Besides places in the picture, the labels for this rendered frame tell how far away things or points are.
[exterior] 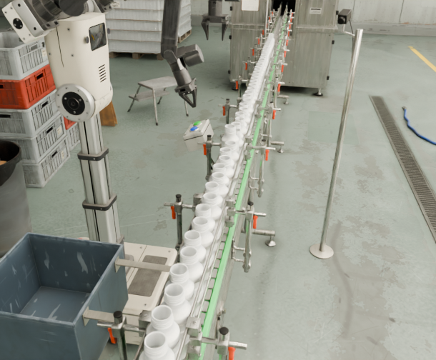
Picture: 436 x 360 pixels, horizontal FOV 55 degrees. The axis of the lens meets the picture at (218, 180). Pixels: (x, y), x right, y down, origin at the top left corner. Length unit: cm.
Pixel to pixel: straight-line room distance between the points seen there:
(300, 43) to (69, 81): 435
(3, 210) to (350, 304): 209
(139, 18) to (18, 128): 460
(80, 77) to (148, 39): 608
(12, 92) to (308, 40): 371
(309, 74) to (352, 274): 362
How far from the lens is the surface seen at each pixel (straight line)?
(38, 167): 362
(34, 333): 118
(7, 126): 357
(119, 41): 792
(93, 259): 137
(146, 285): 216
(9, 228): 288
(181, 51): 160
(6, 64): 339
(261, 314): 238
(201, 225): 97
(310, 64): 583
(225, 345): 82
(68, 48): 168
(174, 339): 79
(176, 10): 148
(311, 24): 573
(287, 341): 229
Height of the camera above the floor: 172
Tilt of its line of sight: 29 degrees down
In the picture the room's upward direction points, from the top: 1 degrees clockwise
